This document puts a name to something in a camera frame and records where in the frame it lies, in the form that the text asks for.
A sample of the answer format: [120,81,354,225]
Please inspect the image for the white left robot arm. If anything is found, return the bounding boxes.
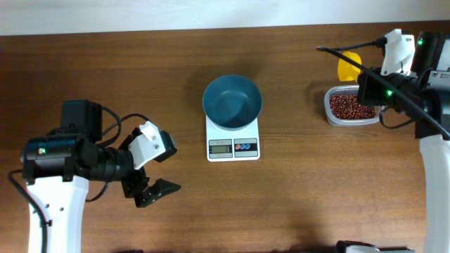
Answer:
[20,100,181,252]

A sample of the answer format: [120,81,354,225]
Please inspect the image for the white digital kitchen scale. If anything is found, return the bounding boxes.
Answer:
[206,117,261,162]

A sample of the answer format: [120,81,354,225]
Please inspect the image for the clear plastic container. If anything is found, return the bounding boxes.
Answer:
[324,85,382,127]

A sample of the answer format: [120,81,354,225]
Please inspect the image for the teal plastic bowl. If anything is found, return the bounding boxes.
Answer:
[202,74,263,131]

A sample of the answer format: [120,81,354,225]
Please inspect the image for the yellow plastic scoop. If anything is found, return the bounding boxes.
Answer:
[337,51,362,82]

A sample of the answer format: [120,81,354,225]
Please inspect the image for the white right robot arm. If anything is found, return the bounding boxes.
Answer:
[357,29,449,253]

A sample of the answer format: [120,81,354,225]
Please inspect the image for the red beans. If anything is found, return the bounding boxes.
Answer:
[329,95,375,120]

